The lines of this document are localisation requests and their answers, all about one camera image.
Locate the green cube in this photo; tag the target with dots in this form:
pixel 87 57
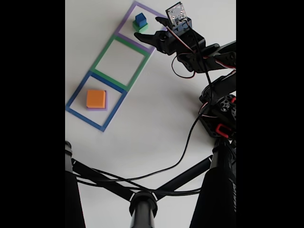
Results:
pixel 143 30

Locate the small blue cube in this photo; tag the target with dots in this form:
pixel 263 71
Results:
pixel 140 19

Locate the orange flat block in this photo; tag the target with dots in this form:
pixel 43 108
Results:
pixel 95 98

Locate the purple flat block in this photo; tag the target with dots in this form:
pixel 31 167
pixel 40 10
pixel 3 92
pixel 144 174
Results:
pixel 95 109

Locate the red table clamp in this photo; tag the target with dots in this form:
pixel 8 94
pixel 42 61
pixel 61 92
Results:
pixel 218 129

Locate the purple square frame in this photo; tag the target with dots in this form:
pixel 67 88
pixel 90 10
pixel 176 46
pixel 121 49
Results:
pixel 127 17

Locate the green square frame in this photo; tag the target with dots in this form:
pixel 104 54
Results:
pixel 105 53

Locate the blue square frame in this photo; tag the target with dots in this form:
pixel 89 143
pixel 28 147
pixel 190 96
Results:
pixel 85 119

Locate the black camera tripod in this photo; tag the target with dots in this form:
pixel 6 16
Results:
pixel 142 209

